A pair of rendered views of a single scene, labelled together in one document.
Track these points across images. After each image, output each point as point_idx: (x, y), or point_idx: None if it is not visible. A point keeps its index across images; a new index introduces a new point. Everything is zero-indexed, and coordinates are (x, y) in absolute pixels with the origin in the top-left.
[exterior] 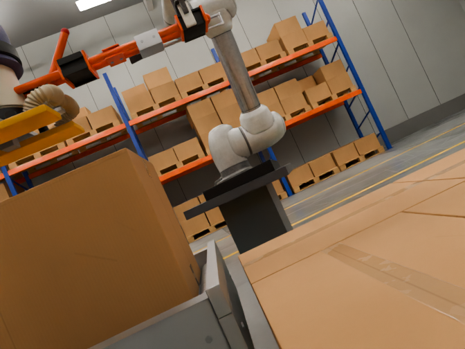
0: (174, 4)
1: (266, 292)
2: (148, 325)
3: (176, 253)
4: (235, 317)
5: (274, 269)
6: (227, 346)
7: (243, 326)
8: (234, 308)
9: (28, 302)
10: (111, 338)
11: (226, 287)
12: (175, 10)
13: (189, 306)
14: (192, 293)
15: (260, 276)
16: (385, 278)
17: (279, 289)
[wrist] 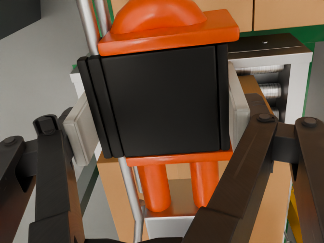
0: (81, 223)
1: (292, 20)
2: (301, 99)
3: (248, 93)
4: (295, 44)
5: (243, 8)
6: None
7: (266, 41)
8: (269, 46)
9: None
10: (289, 123)
11: (251, 51)
12: (19, 222)
13: (307, 73)
14: (252, 78)
15: (245, 22)
16: None
17: (302, 9)
